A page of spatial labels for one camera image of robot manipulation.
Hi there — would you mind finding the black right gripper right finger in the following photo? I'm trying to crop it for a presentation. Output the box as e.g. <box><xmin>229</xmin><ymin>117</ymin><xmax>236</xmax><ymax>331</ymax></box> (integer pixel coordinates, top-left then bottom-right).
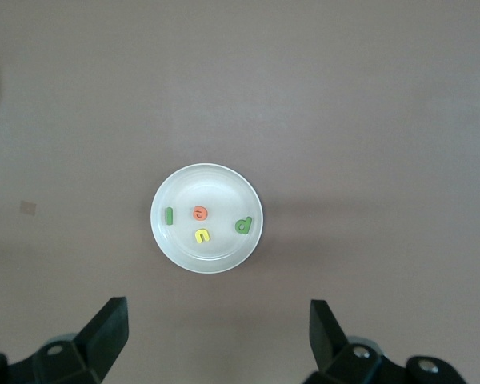
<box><xmin>303</xmin><ymin>298</ymin><xmax>471</xmax><ymax>384</ymax></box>

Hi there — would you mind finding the green foam letter d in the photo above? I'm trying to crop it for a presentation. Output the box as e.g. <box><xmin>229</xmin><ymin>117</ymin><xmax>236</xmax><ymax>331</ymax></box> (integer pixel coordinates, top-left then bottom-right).
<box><xmin>234</xmin><ymin>216</ymin><xmax>254</xmax><ymax>235</ymax></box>

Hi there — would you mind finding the white round bowl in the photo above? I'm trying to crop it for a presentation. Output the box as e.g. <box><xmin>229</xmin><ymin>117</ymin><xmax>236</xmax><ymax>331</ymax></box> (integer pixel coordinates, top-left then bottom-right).
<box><xmin>150</xmin><ymin>162</ymin><xmax>264</xmax><ymax>275</ymax></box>

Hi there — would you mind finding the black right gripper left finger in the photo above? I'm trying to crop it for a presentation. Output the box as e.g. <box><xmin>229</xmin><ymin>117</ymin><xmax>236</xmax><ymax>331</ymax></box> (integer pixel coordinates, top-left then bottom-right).
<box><xmin>0</xmin><ymin>296</ymin><xmax>130</xmax><ymax>384</ymax></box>

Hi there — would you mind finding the brown table cover sheet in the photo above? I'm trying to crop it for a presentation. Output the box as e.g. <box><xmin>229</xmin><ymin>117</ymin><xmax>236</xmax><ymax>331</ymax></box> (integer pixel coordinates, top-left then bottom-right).
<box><xmin>0</xmin><ymin>0</ymin><xmax>480</xmax><ymax>384</ymax></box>

